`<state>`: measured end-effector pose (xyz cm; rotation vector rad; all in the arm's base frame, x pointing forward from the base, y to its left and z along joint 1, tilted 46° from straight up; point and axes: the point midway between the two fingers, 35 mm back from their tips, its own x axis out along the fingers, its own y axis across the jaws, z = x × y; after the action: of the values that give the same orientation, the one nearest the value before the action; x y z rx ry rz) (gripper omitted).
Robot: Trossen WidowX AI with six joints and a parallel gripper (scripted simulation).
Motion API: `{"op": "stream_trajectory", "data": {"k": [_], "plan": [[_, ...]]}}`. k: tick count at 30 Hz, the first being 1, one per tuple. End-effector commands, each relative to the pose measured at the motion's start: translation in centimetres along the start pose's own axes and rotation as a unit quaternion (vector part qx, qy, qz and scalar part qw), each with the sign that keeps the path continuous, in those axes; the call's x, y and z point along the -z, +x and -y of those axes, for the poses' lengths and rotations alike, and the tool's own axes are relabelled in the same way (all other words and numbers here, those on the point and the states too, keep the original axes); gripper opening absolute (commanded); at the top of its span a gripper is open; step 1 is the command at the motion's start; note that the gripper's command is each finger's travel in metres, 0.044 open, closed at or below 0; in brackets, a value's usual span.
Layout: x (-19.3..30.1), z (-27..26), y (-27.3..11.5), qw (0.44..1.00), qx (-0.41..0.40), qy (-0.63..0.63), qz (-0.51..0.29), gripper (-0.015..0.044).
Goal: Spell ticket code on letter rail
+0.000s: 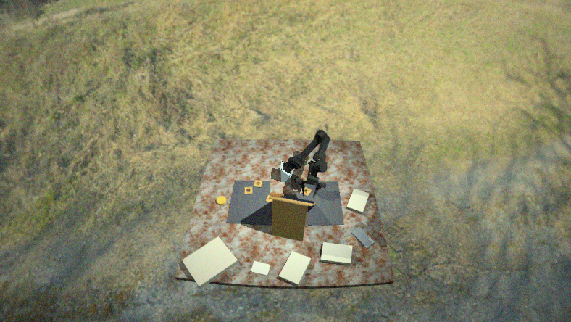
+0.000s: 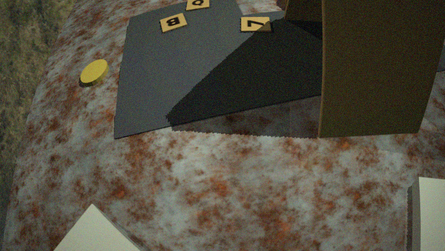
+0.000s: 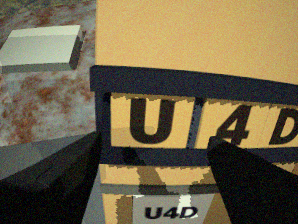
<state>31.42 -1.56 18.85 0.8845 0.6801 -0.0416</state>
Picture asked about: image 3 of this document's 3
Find white paper ticket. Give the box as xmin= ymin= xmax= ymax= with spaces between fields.
xmin=132 ymin=193 xmax=214 ymax=224

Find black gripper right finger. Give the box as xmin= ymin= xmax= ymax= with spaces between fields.
xmin=206 ymin=136 xmax=298 ymax=224

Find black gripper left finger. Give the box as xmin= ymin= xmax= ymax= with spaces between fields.
xmin=0 ymin=132 xmax=102 ymax=224

